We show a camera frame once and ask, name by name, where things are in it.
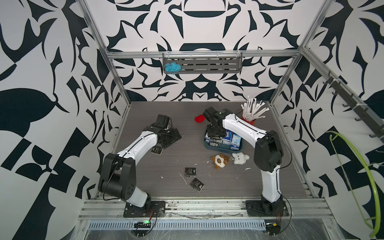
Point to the green hoop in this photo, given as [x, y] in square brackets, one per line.
[358, 185]

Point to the brown white plush dog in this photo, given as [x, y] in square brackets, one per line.
[220, 160]

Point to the white plush toy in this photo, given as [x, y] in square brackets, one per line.
[240, 158]

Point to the teal storage box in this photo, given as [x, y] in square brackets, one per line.
[223, 148]

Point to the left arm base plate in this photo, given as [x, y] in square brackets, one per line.
[151, 208]

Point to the black packet front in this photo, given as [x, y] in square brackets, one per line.
[197, 185]

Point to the red cup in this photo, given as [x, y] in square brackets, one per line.
[248, 121]

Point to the red plush apple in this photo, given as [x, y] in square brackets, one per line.
[200, 118]

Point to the blue crochet cloth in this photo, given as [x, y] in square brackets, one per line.
[172, 68]

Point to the grey wall shelf rack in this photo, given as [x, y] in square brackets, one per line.
[205, 62]

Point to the light blue tissue pack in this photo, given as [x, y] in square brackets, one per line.
[236, 142]

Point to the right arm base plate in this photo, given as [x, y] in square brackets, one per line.
[263, 208]

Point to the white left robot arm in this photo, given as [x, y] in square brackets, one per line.
[118, 176]

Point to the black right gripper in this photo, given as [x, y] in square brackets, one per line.
[218, 134]

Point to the dark blue Tempo tissue pack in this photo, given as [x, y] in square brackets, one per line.
[227, 139]

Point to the grey hook rail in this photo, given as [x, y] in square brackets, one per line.
[353, 102]

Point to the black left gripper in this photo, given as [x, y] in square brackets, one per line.
[174, 136]

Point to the black packet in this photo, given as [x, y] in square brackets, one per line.
[215, 142]
[197, 185]
[190, 172]

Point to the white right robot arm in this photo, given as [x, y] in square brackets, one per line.
[268, 151]

